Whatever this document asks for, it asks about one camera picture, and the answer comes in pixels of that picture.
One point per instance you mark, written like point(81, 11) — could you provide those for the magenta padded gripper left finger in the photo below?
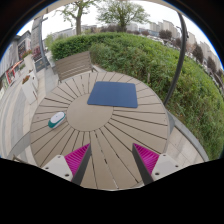
point(72, 166)

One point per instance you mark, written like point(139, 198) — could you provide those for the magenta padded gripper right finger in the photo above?
point(153, 166)

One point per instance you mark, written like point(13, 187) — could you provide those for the white and teal computer mouse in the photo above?
point(56, 119)

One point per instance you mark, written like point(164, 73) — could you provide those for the blue mouse pad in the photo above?
point(116, 94)

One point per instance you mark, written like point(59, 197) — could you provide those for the round wooden slatted table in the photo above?
point(111, 131)

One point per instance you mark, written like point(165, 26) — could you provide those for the green hedge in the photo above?
point(196, 101)

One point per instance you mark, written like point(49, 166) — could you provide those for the white planter box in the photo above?
point(30, 81)

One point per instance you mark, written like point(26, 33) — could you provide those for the wooden slatted bench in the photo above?
point(74, 65)

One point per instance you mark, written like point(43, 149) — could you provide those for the left tree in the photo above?
point(73, 12)

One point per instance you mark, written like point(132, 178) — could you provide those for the tree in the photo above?
point(73, 12)
point(122, 13)

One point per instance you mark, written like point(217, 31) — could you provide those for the right tree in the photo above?
point(122, 13)

